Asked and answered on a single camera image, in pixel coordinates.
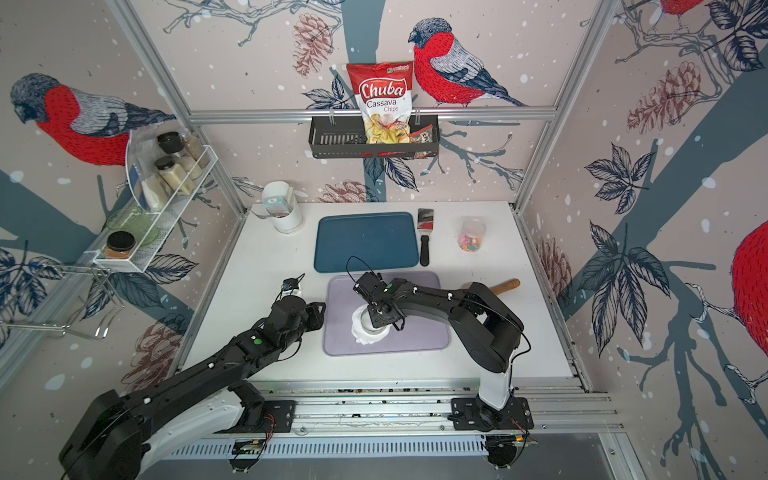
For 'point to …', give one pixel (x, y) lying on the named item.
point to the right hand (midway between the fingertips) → (382, 315)
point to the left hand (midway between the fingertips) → (326, 300)
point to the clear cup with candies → (471, 234)
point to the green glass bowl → (134, 220)
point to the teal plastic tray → (365, 240)
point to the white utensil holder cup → (292, 222)
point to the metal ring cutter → (367, 324)
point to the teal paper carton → (277, 206)
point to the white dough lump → (361, 336)
